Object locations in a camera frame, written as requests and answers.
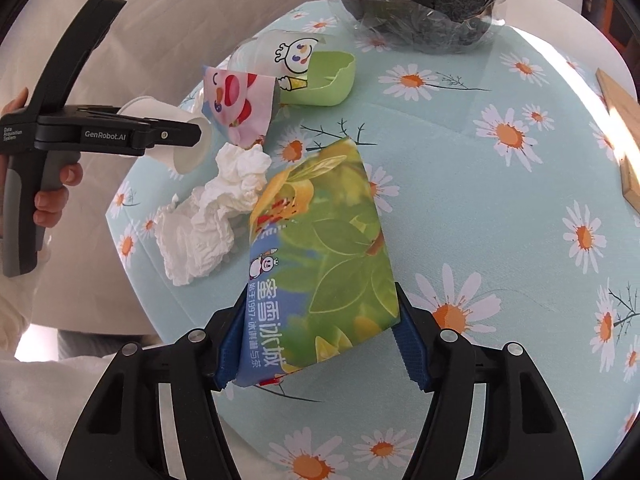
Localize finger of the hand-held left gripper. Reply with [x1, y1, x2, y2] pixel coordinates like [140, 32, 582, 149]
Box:
[145, 119, 203, 151]

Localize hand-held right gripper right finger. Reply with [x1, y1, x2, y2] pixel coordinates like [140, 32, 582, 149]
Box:
[392, 282, 585, 480]

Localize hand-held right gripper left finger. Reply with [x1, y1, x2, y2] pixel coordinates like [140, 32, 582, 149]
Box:
[56, 305, 251, 480]

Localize white paper cup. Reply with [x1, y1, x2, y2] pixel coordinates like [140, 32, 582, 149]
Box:
[120, 96, 213, 176]

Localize pink cartoon printed wrapper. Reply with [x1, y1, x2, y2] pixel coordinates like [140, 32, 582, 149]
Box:
[202, 65, 281, 150]

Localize clear plastic bin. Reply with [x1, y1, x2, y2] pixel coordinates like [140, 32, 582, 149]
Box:
[325, 0, 507, 56]

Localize person's left hand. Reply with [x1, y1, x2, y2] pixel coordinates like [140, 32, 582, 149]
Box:
[0, 87, 84, 232]

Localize crumpled white tissue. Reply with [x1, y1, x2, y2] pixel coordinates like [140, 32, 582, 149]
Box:
[155, 142, 272, 287]

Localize daisy print tablecloth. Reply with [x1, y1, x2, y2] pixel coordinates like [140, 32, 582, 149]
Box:
[105, 0, 640, 480]

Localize green plastic container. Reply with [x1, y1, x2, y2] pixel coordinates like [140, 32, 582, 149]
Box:
[280, 51, 357, 108]

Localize wooden board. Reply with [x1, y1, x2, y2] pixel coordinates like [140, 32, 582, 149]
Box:
[595, 67, 640, 206]

